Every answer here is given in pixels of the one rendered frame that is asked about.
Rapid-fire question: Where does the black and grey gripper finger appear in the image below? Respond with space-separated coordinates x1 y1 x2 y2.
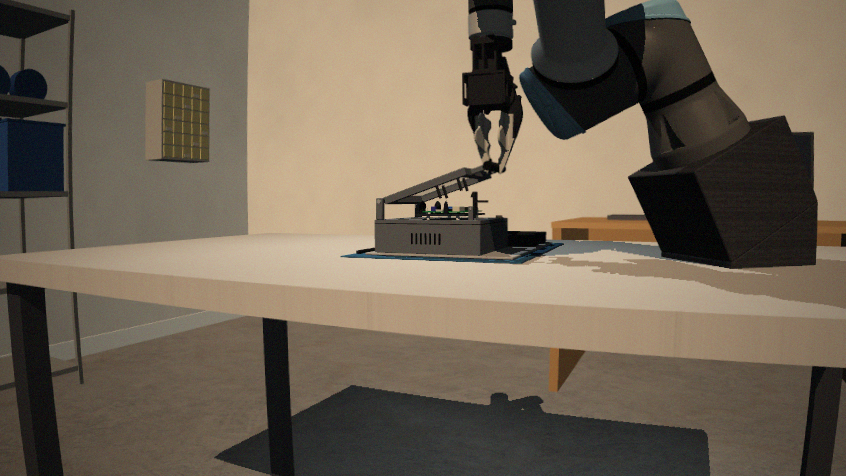
467 106 492 163
498 95 523 174

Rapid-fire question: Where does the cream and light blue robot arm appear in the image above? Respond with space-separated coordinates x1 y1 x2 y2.
468 0 751 170

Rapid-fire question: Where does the green circuit board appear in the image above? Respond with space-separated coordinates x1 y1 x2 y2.
431 206 468 213

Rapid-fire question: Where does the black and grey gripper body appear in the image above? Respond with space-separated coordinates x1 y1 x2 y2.
462 34 518 115

